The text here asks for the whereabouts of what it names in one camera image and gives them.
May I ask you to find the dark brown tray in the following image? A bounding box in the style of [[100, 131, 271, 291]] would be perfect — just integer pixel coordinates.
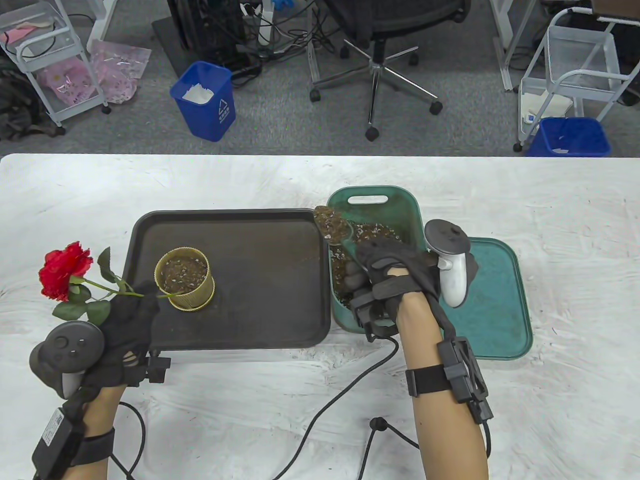
[[111, 208, 332, 351]]

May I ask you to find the black box with white label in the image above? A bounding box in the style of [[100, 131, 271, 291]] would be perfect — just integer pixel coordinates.
[[32, 407, 116, 480]]

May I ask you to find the white wire cart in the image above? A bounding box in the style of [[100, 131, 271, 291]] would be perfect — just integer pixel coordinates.
[[0, 0, 112, 127], [513, 7, 640, 153]]

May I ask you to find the pink plastic bag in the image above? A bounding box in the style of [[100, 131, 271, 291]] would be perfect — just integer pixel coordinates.
[[39, 56, 96, 106], [90, 40, 152, 105]]

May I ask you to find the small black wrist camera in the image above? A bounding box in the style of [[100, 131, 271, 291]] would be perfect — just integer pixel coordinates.
[[145, 352, 172, 385], [350, 292, 401, 343]]

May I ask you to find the black computer tower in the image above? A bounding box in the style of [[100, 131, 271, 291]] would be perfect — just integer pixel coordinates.
[[166, 0, 251, 71]]

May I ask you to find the person's right forearm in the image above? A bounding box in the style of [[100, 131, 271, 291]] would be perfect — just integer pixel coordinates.
[[397, 290, 490, 480]]

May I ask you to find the person's right hand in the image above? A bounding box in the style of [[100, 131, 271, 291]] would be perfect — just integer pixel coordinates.
[[344, 237, 480, 343]]

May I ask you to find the black backpack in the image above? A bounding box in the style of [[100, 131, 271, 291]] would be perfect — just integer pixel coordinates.
[[0, 54, 67, 142]]

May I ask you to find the green bin lid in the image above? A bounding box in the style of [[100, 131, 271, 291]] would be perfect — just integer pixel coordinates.
[[440, 236, 534, 361]]

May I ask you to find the pink paper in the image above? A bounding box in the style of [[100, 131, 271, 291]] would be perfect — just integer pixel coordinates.
[[0, 25, 38, 46]]

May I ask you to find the green plastic trowel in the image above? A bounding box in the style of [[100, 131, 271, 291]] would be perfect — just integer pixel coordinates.
[[313, 205, 371, 273]]

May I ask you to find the gold flower pot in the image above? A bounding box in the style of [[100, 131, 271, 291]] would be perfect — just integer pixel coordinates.
[[154, 246, 216, 312]]

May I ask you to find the black lattice wrist mount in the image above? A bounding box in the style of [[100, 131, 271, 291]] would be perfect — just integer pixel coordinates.
[[405, 337, 495, 425]]

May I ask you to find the bundle of black cables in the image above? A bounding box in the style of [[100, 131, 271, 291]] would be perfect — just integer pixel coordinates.
[[220, 0, 351, 76]]

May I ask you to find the person's left forearm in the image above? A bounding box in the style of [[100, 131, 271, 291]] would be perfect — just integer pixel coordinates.
[[50, 385, 126, 480]]

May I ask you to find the green plastic bin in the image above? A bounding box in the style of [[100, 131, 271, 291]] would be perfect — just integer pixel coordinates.
[[326, 186, 428, 335]]

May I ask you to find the white desk leg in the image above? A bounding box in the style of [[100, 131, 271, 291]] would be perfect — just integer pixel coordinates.
[[87, 0, 121, 51], [490, 0, 538, 92]]

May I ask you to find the black office chair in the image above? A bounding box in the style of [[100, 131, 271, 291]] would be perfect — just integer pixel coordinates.
[[307, 0, 472, 142]]

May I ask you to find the blue trash bin white symbol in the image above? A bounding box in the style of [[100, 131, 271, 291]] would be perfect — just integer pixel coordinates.
[[169, 61, 237, 143]]

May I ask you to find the black cable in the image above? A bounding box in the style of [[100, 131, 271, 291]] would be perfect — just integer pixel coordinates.
[[272, 336, 493, 480], [107, 400, 149, 480]]

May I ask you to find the grey handheld controller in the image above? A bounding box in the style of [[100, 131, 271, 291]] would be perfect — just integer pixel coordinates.
[[424, 219, 473, 308], [29, 320, 106, 401]]

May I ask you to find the brown potting mix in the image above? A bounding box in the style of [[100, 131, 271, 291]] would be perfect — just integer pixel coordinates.
[[161, 205, 406, 308]]

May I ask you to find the black floor mat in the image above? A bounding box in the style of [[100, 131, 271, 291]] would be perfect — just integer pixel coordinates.
[[151, 17, 201, 78]]

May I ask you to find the red artificial rose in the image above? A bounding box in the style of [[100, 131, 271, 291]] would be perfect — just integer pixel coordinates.
[[39, 241, 178, 326]]

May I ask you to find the person's left hand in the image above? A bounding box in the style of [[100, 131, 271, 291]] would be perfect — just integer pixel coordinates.
[[82, 280, 161, 407]]

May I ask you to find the brown cardboard box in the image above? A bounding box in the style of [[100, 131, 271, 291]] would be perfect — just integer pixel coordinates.
[[592, 0, 640, 23]]

